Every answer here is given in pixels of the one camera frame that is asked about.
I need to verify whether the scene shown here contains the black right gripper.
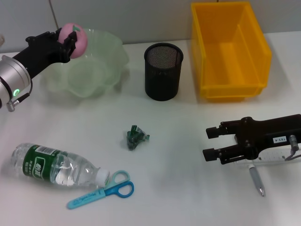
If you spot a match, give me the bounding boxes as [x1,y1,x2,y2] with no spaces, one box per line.
[202,114,301,165]

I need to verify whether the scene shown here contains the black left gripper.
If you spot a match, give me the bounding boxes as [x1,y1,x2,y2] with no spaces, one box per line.
[13,27,79,80]

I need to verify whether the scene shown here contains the pink toy peach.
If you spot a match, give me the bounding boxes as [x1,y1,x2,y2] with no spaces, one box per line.
[58,23,88,59]

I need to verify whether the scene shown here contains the green plastic wrapper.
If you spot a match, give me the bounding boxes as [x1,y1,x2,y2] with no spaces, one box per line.
[126,124,151,151]

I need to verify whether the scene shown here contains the clear green-label water bottle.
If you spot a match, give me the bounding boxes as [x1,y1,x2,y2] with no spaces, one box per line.
[10,142,111,189]

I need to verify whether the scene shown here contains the pale green wavy fruit bowl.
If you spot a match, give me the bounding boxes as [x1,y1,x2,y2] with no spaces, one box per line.
[40,28,130,98]

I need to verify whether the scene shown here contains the grey mechanical pen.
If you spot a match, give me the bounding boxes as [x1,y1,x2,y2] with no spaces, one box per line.
[237,154,265,197]

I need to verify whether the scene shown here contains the clear plastic ruler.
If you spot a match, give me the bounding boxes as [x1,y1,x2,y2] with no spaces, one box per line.
[235,149,301,167]

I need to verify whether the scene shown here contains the black mesh pen holder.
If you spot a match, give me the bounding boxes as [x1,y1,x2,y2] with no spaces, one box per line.
[143,42,184,102]

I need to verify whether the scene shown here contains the blue capped scissors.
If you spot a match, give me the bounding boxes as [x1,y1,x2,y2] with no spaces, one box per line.
[66,169,135,210]

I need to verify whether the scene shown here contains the yellow plastic bin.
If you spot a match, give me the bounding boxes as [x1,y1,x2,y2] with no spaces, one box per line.
[190,1,273,104]

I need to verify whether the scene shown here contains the left arm wrist cable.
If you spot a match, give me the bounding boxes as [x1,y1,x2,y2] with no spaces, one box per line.
[7,80,33,113]

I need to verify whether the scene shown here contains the arm wrist cable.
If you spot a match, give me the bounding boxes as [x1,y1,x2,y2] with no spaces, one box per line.
[7,80,33,113]
[284,134,301,162]

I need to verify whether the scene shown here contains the right arm wrist cable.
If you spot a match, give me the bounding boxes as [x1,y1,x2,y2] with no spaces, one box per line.
[284,134,301,162]

